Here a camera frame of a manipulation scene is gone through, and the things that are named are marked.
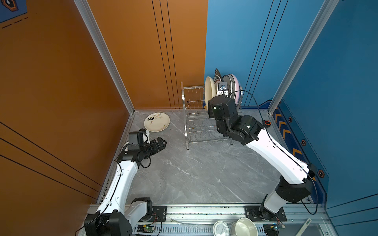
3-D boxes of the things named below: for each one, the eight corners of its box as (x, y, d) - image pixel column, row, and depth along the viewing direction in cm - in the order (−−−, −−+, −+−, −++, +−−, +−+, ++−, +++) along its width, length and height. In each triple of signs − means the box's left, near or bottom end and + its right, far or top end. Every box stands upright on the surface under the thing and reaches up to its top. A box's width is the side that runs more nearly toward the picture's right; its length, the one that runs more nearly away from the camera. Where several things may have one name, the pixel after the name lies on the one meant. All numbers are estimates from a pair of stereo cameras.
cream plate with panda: (142, 132, 109) (141, 130, 108) (147, 114, 121) (146, 112, 119) (168, 132, 109) (168, 130, 107) (171, 114, 121) (170, 112, 119)
